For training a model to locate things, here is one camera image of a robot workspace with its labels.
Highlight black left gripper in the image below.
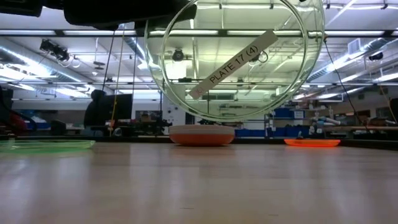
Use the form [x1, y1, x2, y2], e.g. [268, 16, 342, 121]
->
[63, 0, 198, 31]

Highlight green translucent plastic plate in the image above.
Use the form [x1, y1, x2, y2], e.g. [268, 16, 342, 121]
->
[0, 138, 96, 154]
[143, 0, 326, 123]

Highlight black computer monitor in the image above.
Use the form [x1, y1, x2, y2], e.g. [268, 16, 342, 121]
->
[104, 93, 134, 122]

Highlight black ceiling-mounted device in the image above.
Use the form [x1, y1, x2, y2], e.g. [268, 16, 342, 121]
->
[39, 38, 72, 62]

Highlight person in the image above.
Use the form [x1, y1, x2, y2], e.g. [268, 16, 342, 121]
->
[83, 88, 109, 137]

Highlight large greyish white plate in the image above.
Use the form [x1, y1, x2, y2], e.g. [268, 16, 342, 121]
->
[169, 129, 236, 147]

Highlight blue storage bins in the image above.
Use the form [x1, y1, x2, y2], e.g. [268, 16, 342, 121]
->
[234, 106, 307, 138]

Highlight orange translucent plastic plate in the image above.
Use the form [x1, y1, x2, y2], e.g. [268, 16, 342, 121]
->
[283, 138, 342, 148]

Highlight hanging black cable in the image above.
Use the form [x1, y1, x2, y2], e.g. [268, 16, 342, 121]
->
[322, 35, 370, 131]
[102, 30, 117, 92]

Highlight black ceiling rail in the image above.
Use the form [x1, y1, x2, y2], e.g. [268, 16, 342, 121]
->
[0, 29, 398, 39]

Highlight hanging yellow cable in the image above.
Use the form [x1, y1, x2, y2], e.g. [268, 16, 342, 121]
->
[109, 29, 126, 137]

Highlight silver ventilation duct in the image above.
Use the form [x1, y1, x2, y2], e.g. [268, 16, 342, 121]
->
[0, 36, 94, 94]

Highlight black aluminium table frame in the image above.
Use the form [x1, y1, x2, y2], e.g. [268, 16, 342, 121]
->
[0, 134, 398, 151]

